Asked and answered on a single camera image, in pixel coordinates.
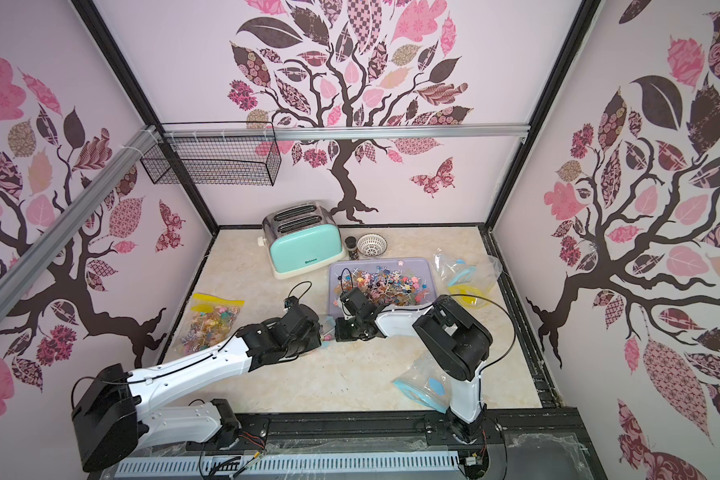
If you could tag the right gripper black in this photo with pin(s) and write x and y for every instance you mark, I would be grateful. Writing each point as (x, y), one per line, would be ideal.
(348, 327)

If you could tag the aluminium rail back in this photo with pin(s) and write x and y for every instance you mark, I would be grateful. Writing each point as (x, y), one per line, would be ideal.
(348, 131)

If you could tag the candy bag blue zip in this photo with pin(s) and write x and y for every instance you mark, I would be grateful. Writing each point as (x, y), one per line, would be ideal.
(452, 271)
(427, 384)

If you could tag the aluminium rail left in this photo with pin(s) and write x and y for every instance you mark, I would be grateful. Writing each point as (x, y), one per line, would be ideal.
(42, 252)

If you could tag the lavender plastic tray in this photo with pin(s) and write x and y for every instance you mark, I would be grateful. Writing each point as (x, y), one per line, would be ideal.
(336, 276)

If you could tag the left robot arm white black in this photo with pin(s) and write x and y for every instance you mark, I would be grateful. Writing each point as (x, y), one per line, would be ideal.
(123, 411)

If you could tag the mint green toaster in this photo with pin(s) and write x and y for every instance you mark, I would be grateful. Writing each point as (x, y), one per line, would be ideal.
(301, 238)

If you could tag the black base frame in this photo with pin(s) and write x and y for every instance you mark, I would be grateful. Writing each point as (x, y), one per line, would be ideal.
(519, 444)

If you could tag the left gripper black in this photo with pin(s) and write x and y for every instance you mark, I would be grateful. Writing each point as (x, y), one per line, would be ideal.
(314, 341)

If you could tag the candy bag yellow zip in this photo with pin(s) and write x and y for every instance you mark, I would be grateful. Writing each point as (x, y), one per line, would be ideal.
(473, 294)
(209, 321)

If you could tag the aluminium rail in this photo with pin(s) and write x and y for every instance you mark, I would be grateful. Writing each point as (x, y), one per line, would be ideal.
(42, 252)
(348, 131)

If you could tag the candy bag blue zip front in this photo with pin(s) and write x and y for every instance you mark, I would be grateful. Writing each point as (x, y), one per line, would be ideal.
(452, 271)

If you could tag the white cable duct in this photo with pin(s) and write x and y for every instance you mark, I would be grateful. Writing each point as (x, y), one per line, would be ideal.
(287, 466)

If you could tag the pile of candies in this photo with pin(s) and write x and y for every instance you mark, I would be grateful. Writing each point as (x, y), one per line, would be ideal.
(390, 282)

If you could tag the small dark spice jar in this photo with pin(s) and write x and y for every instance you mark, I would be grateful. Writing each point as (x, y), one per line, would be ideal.
(352, 248)

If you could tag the black wire basket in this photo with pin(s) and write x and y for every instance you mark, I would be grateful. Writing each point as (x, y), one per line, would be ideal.
(215, 153)

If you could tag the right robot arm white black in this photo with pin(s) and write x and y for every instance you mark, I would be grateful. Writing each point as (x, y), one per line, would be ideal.
(458, 342)

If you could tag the white sink strainer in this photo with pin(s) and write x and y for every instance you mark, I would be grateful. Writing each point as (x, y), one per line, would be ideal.
(372, 245)

